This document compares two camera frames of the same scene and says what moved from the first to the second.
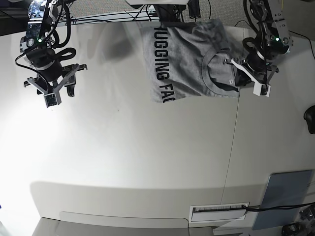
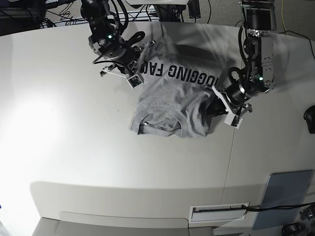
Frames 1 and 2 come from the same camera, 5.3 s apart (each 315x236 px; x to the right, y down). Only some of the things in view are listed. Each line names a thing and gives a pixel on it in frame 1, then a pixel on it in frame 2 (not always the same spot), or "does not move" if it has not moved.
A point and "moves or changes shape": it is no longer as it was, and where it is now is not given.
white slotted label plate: (217, 212) does not move
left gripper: (53, 76) -> (131, 62)
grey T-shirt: (183, 59) moves or changes shape
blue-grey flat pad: (284, 189) does not move
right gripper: (260, 71) -> (234, 99)
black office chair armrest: (309, 116) does not move
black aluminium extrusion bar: (194, 9) does not move
